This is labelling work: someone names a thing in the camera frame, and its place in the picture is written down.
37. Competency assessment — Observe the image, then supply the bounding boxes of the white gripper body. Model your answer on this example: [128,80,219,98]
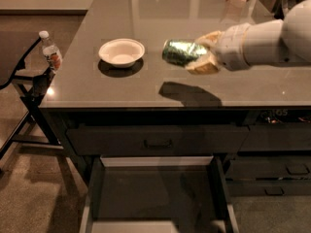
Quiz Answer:
[214,23,250,71]

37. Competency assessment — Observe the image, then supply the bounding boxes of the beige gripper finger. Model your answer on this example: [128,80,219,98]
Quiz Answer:
[195,31,223,48]
[186,54,219,75]

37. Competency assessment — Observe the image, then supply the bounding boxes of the green soda can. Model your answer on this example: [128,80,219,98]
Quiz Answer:
[162,40,208,67]

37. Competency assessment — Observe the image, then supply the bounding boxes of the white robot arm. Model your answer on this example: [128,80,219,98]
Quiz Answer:
[186,0,311,75]

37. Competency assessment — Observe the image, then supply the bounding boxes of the right top drawer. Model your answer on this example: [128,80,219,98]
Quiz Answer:
[240,108,311,152]

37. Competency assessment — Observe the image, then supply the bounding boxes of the dark counter cabinet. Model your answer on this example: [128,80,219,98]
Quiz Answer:
[38,0,311,197]

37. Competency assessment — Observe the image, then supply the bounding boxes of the right middle drawer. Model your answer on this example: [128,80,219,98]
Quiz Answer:
[225,156,311,181]

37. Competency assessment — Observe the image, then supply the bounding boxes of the closed top drawer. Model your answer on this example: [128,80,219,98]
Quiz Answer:
[66,125,249,156]

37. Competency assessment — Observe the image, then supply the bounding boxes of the right bottom drawer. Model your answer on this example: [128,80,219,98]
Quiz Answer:
[226,180,311,196]

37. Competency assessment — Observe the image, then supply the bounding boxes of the open middle drawer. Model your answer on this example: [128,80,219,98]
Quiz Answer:
[79,156,239,233]

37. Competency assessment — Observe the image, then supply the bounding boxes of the white paper bowl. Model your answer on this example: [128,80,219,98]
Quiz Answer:
[98,39,145,68]

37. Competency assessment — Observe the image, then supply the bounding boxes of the clear plastic water bottle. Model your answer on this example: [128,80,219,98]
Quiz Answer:
[39,31,62,71]

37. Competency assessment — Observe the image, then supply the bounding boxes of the dark chair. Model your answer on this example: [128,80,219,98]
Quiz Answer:
[0,31,60,158]

